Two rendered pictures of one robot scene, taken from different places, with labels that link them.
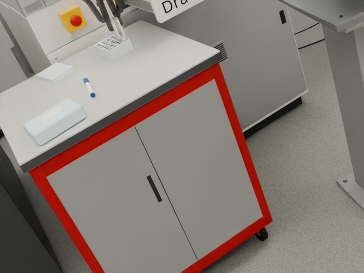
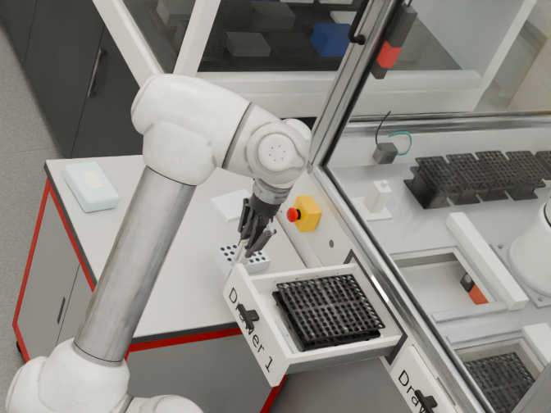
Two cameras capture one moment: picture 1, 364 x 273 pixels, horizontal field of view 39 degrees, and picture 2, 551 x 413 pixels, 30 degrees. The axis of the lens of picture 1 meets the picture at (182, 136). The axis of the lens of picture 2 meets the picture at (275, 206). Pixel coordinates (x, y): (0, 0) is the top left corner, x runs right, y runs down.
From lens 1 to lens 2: 2.29 m
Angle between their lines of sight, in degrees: 53
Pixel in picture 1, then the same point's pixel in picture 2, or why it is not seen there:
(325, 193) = not seen: outside the picture
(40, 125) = (76, 170)
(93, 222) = (41, 254)
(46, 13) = (307, 180)
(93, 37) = (307, 251)
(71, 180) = (52, 216)
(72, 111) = (83, 195)
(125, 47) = (225, 267)
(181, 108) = not seen: hidden behind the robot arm
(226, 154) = not seen: hidden behind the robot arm
